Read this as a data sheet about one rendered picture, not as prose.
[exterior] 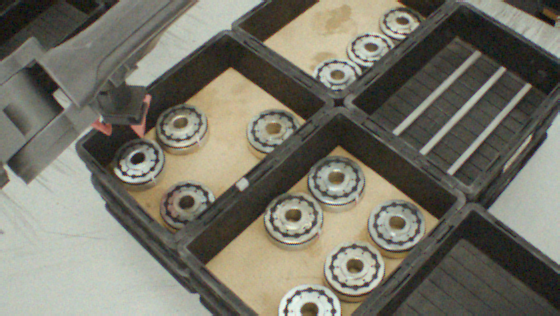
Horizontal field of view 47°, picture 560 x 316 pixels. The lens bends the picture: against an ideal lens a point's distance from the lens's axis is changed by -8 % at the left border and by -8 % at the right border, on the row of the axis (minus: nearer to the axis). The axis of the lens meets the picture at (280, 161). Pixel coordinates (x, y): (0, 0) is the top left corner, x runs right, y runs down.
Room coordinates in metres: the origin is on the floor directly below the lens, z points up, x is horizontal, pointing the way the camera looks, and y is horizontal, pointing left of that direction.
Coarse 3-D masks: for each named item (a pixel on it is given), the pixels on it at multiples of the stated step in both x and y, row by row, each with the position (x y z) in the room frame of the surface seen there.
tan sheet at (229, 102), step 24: (216, 96) 0.91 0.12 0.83; (240, 96) 0.90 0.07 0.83; (264, 96) 0.89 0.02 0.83; (216, 120) 0.84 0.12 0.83; (240, 120) 0.84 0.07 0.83; (216, 144) 0.79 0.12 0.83; (240, 144) 0.78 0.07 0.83; (168, 168) 0.74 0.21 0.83; (192, 168) 0.73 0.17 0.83; (216, 168) 0.73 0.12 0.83; (240, 168) 0.72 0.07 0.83; (144, 192) 0.69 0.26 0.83; (216, 192) 0.68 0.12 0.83
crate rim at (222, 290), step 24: (360, 120) 0.74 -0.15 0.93; (384, 144) 0.68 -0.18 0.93; (264, 168) 0.65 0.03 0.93; (240, 192) 0.61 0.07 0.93; (456, 192) 0.57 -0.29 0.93; (216, 216) 0.57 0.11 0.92; (192, 240) 0.53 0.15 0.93; (432, 240) 0.49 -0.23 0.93; (192, 264) 0.48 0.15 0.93; (408, 264) 0.45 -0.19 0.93; (216, 288) 0.44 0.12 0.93; (384, 288) 0.41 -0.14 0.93; (240, 312) 0.40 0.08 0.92; (360, 312) 0.38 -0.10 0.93
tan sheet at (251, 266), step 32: (384, 192) 0.64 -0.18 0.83; (256, 224) 0.60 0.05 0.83; (352, 224) 0.58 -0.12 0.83; (224, 256) 0.54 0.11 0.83; (256, 256) 0.54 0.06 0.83; (288, 256) 0.53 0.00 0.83; (320, 256) 0.53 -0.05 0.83; (384, 256) 0.51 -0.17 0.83; (256, 288) 0.48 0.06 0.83; (288, 288) 0.47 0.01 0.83
